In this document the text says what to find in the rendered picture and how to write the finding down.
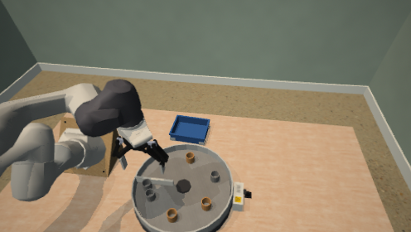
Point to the grey metal ring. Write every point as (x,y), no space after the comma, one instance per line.
(145,182)
(214,179)
(149,192)

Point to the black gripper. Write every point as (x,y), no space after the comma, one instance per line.
(152,149)

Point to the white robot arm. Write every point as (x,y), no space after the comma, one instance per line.
(37,160)

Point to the blue crate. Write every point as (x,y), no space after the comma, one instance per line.
(195,128)

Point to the bronze bushing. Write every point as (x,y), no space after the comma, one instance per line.
(206,200)
(188,159)
(174,218)

